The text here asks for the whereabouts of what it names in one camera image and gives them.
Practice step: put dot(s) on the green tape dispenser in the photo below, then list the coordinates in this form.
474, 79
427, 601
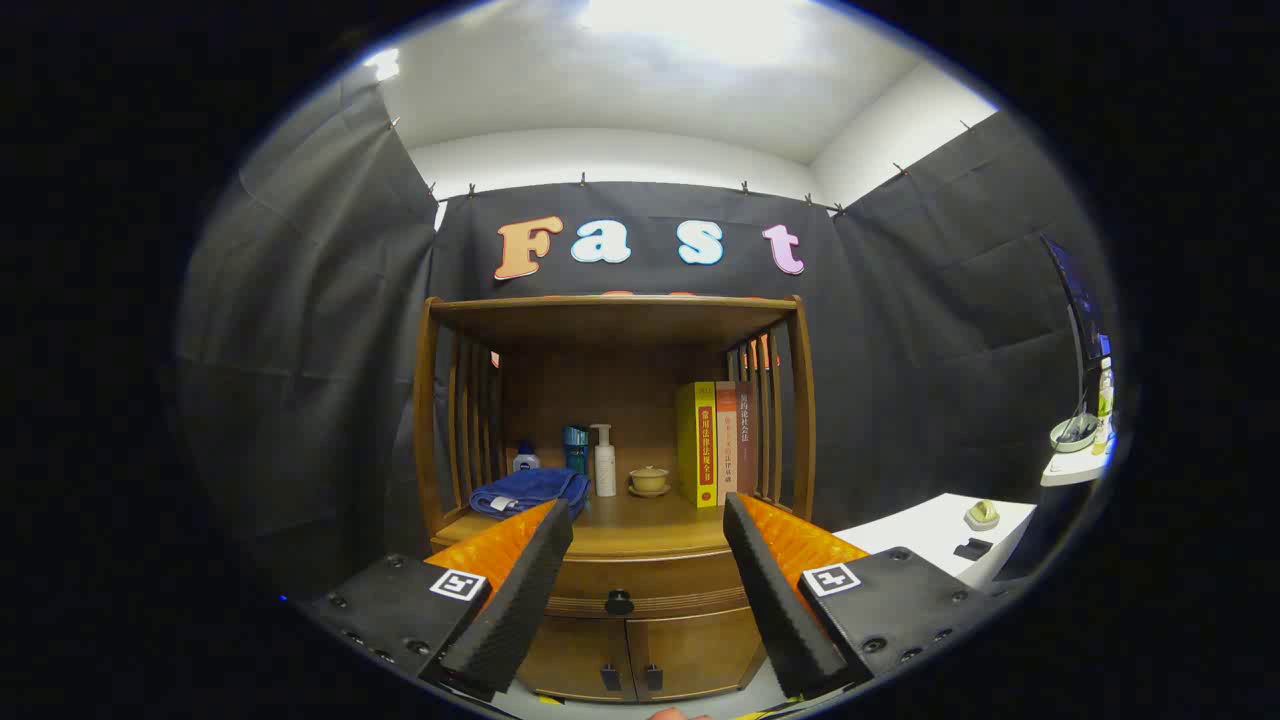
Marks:
982, 515

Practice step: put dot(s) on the yellow lidded tea cup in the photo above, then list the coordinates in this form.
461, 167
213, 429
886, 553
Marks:
649, 480

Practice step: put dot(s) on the green slim bottle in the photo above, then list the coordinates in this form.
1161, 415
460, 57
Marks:
1105, 400

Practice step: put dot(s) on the small black block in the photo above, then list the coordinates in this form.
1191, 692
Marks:
972, 548

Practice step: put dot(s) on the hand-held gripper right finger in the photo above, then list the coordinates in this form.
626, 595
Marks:
775, 600

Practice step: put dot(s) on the brown wooden cabinet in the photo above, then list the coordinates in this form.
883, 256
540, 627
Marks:
620, 330

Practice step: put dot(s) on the white side shelf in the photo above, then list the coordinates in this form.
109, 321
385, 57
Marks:
1075, 468

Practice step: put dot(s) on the white pump bottle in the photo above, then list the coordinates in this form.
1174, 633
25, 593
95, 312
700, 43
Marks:
605, 470

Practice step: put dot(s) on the orange and white book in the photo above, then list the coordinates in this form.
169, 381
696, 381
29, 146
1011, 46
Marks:
726, 440

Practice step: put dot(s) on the wooden drawer with black knob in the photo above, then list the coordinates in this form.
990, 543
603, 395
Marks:
650, 575

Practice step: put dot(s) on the teal blue bottle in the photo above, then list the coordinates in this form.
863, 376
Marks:
575, 450

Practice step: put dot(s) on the pale green bowl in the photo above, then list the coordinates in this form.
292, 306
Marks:
1072, 435

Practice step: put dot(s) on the small white blue-capped bottle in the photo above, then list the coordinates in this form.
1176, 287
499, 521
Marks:
526, 461

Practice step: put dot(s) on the thick yellow book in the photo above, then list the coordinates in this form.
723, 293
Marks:
690, 450

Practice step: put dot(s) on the dark red book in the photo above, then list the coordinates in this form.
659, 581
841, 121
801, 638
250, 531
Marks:
746, 440

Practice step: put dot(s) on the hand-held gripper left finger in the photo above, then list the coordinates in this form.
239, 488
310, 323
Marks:
520, 600

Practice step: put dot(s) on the white drawer unit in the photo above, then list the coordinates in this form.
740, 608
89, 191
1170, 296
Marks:
930, 530

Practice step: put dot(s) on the folded blue towel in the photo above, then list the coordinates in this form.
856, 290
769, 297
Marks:
530, 490

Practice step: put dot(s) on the wooden cabinet door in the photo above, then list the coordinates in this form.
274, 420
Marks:
570, 655
700, 650

